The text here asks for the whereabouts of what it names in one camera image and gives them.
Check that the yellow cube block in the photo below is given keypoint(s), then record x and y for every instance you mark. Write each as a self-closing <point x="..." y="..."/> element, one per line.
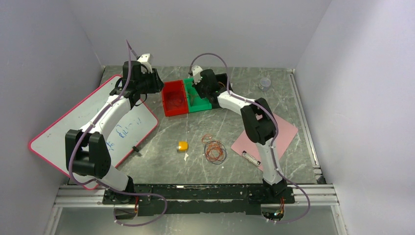
<point x="182" y="146"/>

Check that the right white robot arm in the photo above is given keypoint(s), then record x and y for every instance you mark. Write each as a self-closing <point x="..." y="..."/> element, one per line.
<point x="259" y="123"/>

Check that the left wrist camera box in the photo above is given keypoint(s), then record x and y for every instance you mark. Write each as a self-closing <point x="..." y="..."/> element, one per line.
<point x="146" y="60"/>

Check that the small clear jar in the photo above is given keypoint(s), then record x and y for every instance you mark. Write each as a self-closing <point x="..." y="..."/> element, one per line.
<point x="264" y="84"/>

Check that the pink clipboard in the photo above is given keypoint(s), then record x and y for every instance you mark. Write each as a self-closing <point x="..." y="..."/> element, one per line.
<point x="286" y="134"/>

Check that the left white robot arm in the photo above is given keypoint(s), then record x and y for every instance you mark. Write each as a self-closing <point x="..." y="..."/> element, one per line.
<point x="87" y="157"/>

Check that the black plastic bin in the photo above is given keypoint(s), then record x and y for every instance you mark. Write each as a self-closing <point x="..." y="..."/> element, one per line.
<point x="222" y="80"/>

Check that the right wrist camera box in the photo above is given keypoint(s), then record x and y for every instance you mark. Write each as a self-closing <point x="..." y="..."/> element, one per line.
<point x="196" y="74"/>

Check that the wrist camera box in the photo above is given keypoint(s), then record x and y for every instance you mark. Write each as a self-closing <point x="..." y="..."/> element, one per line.
<point x="196" y="74"/>
<point x="146" y="60"/>

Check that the red plastic bin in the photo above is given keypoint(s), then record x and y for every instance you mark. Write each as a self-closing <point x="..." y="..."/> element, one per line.
<point x="174" y="98"/>

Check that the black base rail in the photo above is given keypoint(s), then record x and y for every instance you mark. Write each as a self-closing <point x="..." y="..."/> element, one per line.
<point x="198" y="198"/>

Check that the green plastic bin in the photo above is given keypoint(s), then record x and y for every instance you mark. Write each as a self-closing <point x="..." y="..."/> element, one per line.
<point x="195" y="103"/>

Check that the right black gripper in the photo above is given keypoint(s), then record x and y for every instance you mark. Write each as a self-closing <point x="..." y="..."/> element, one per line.
<point x="196" y="86"/>

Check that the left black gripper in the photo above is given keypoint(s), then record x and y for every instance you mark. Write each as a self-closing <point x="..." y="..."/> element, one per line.
<point x="157" y="83"/>

